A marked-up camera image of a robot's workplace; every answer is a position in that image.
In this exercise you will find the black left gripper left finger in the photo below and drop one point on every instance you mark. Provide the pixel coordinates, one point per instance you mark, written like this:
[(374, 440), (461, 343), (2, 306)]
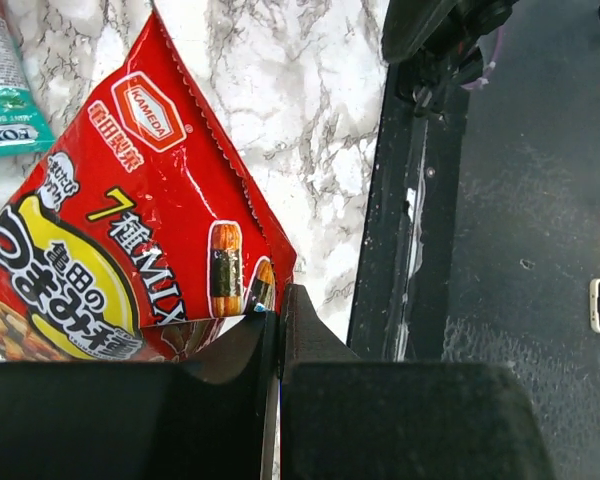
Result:
[(210, 417)]

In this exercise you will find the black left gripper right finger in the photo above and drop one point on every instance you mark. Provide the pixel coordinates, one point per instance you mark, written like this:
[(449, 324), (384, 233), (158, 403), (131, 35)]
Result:
[(346, 418)]

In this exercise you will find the small red snack packet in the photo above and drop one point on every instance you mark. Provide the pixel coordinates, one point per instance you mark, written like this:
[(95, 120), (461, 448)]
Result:
[(142, 230)]

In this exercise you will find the teal Fox's mint candy bag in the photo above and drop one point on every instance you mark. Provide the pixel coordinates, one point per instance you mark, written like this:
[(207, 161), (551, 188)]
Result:
[(23, 127)]

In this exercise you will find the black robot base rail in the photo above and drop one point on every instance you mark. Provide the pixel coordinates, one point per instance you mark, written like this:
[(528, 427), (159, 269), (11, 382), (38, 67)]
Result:
[(401, 293)]

